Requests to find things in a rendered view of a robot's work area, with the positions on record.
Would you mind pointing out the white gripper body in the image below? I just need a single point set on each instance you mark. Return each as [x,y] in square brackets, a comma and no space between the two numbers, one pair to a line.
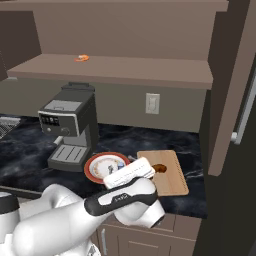
[130,173]

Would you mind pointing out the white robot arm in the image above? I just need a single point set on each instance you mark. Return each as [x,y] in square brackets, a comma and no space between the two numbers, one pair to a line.
[63,223]

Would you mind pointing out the brown chicken drumstick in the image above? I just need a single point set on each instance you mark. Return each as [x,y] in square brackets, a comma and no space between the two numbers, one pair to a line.
[160,168]

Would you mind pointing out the red rimmed white plate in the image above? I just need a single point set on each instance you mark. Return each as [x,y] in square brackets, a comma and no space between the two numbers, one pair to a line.
[96,166]

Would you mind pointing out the wooden cutting board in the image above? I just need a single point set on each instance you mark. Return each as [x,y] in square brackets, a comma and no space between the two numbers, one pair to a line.
[170,180]

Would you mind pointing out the brown base cabinet door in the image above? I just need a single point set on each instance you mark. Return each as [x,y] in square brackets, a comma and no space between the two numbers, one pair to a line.
[150,245]

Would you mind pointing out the orange condiment bottle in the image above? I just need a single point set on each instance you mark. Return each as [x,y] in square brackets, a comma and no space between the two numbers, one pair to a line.
[81,58]

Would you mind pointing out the dark brown cabinet door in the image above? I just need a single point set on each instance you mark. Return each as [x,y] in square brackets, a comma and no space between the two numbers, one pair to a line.
[18,40]

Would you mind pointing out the grey coffee machine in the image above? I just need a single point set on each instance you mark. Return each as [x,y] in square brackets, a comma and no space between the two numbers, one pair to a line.
[71,133]

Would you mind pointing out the white wall outlet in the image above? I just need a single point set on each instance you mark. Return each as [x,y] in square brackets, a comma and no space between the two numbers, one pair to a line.
[152,103]

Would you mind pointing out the brown open wall cabinet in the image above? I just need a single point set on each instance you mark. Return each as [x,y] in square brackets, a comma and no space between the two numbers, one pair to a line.
[133,71]

